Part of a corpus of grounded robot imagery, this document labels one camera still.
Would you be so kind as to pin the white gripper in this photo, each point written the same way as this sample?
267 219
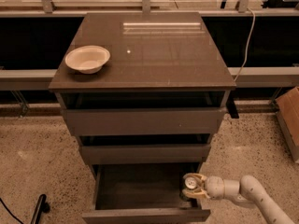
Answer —
214 186

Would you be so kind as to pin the green soda can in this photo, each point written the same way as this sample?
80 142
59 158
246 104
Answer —
189 183

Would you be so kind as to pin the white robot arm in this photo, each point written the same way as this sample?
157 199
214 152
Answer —
247 192

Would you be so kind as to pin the grey open bottom drawer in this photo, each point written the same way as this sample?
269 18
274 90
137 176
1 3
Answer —
143 194

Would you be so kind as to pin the grey top drawer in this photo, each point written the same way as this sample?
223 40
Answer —
90 122

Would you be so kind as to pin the grey middle drawer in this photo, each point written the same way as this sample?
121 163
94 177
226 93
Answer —
144 154

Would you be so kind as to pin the grey drawer cabinet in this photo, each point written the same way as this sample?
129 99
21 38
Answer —
157 61

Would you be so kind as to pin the cardboard box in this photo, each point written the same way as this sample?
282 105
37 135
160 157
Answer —
288 117

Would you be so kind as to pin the black floor bar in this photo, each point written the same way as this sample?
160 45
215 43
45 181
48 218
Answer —
42 206

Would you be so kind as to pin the white paper bowl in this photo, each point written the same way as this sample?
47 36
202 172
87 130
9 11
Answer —
87 59

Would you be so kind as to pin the metal window railing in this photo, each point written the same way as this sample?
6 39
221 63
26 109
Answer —
207 8

